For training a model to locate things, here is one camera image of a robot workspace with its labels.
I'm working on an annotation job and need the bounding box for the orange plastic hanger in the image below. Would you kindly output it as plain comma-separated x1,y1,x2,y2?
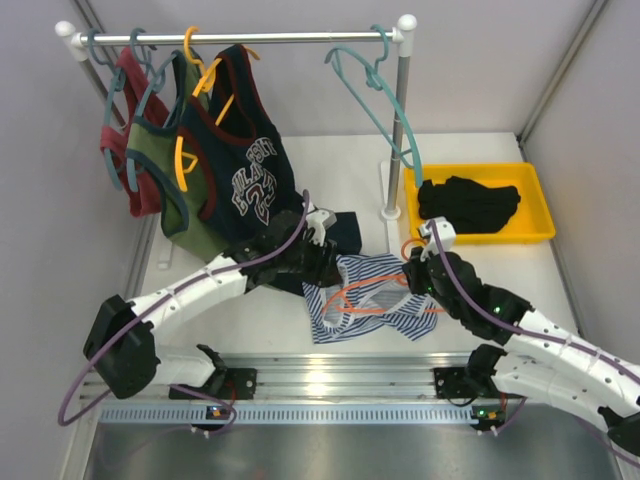
321,254,444,321

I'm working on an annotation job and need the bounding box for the blue white striped tank top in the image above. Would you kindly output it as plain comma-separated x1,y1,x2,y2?
302,253,442,344

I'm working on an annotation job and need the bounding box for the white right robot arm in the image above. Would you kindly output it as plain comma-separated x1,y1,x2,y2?
403,247,639,455

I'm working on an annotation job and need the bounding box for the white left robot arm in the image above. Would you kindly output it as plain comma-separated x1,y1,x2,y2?
83,209,340,399

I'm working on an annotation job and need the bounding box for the navy basketball tank top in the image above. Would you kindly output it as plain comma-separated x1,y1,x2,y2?
175,43,363,296

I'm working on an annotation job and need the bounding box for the yellow plastic hanger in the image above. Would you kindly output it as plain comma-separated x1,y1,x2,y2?
174,25,261,192

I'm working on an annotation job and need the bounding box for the green tank top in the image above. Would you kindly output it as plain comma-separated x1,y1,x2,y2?
126,50,227,263

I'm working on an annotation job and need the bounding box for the teal plastic hanger right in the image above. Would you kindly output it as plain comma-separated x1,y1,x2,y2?
324,23,424,188

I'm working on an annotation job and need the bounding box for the maroon tank top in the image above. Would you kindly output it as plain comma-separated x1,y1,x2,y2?
108,47,162,217

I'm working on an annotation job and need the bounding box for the teal hanger under green top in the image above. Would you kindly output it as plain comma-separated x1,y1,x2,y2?
124,27,182,193

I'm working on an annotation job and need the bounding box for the teal hanger under maroon top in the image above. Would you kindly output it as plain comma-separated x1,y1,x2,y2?
87,28,126,191

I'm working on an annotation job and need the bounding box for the black folded garment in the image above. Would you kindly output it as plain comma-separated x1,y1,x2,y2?
417,176,521,234

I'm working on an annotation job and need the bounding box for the yellow plastic tray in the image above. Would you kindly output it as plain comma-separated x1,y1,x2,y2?
422,162,556,245

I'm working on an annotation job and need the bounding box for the silver white clothes rack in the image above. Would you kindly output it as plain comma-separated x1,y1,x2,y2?
55,14,421,250

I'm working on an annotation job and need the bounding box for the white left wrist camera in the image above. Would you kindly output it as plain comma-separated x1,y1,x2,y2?
306,208,337,246

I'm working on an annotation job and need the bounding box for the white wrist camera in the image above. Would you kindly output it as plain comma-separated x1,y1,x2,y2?
306,208,337,246
418,217,456,262

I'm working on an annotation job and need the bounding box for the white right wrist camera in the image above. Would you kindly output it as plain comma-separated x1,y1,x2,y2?
418,217,456,262

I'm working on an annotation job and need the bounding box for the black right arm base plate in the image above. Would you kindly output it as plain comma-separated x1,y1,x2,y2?
433,367,501,402

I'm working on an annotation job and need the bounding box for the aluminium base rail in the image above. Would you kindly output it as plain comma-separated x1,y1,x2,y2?
79,354,517,429

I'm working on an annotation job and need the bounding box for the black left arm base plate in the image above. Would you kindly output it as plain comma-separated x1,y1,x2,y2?
184,368,257,400

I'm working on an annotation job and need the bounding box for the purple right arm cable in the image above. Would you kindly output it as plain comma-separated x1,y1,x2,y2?
429,219,640,464

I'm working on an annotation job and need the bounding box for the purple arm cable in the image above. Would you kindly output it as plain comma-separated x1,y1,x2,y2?
429,219,640,464
58,188,312,436

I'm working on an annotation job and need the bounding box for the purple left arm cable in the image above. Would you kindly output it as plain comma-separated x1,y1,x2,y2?
58,188,312,436

